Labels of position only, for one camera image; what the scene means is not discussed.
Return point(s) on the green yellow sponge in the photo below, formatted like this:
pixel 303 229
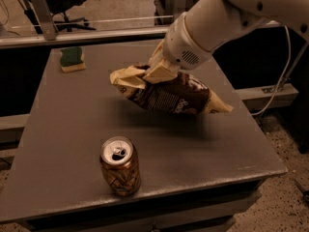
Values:
pixel 72 59

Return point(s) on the orange soda can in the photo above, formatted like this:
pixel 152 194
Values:
pixel 120 166

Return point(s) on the brown chip bag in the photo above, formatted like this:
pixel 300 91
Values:
pixel 185 94

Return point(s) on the black office chair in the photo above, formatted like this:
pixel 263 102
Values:
pixel 59 7

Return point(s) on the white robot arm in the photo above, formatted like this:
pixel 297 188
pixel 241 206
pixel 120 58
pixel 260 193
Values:
pixel 228 20

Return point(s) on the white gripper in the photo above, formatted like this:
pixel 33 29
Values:
pixel 181 45

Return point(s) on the metal guard rail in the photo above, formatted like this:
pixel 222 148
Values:
pixel 88 37

